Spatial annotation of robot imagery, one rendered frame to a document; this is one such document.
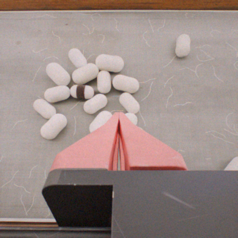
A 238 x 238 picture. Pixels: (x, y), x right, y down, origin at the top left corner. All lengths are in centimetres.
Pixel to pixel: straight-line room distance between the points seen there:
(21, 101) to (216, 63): 28
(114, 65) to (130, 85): 4
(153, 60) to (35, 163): 21
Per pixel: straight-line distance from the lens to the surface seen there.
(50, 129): 21
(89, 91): 21
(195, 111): 24
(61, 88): 22
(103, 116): 19
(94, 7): 31
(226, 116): 25
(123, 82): 21
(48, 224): 23
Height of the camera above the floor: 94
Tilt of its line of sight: 74 degrees down
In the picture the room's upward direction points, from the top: 1 degrees counter-clockwise
